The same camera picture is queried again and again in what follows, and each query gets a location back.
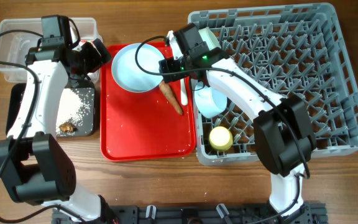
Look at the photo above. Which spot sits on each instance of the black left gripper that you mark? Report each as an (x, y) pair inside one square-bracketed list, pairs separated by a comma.
[(96, 60)]

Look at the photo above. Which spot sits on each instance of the brown carrot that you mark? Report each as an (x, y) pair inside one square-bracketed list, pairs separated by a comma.
[(168, 94)]

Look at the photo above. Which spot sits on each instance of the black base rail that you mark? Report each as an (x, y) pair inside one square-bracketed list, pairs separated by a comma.
[(310, 213)]

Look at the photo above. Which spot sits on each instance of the red plastic tray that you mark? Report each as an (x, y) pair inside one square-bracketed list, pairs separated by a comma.
[(140, 126)]

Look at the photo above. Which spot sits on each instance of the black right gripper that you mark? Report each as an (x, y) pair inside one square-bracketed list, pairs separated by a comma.
[(167, 68)]

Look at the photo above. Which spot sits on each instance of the black waste bin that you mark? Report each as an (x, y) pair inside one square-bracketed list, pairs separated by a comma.
[(17, 94)]

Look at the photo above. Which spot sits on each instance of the small light blue bowl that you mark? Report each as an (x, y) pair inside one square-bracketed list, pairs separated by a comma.
[(209, 101)]

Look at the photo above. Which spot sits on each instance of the light blue plate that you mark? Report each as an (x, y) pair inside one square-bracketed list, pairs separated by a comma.
[(129, 76)]

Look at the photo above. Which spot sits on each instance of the brown food scrap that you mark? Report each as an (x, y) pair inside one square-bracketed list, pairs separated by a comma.
[(67, 127)]

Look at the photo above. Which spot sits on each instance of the clear plastic bin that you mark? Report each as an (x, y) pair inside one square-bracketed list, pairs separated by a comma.
[(15, 46)]

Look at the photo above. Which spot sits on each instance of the white plastic spoon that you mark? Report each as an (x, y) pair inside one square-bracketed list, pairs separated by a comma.
[(183, 93)]

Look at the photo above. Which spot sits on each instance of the grey dishwasher rack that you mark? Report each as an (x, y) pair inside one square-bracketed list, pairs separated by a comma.
[(295, 50)]

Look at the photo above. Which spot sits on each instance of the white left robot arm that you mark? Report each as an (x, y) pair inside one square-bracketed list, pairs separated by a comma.
[(34, 168)]

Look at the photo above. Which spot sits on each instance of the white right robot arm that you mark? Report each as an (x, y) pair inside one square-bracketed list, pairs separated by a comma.
[(283, 134)]

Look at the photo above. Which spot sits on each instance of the yellow plastic cup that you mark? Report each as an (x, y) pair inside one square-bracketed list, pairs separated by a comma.
[(220, 139)]

